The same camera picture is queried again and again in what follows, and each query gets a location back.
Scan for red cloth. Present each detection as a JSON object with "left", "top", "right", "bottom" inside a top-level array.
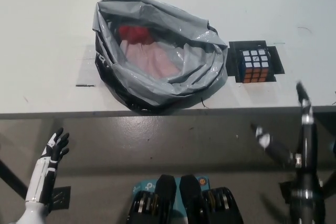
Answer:
[{"left": 117, "top": 24, "right": 154, "bottom": 44}]

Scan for black table leg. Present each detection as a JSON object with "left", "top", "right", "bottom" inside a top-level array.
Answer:
[{"left": 0, "top": 159, "right": 28, "bottom": 201}]

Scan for teal printed torso box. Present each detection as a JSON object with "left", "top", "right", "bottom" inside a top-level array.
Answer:
[{"left": 132, "top": 174, "right": 211, "bottom": 213}]

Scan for rubik's cube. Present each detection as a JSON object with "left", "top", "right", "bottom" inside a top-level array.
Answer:
[{"left": 237, "top": 48, "right": 271, "bottom": 84}]

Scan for clear tape patch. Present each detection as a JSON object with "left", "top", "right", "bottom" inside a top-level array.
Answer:
[{"left": 75, "top": 44, "right": 111, "bottom": 87}]

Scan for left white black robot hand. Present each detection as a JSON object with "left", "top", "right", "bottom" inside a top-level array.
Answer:
[{"left": 25, "top": 127, "right": 70, "bottom": 205}]

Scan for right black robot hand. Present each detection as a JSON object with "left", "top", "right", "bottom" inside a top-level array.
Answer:
[{"left": 250, "top": 81, "right": 321, "bottom": 196}]

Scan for grey black plastic bag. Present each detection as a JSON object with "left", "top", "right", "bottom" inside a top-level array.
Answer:
[{"left": 92, "top": 0, "right": 228, "bottom": 115}]

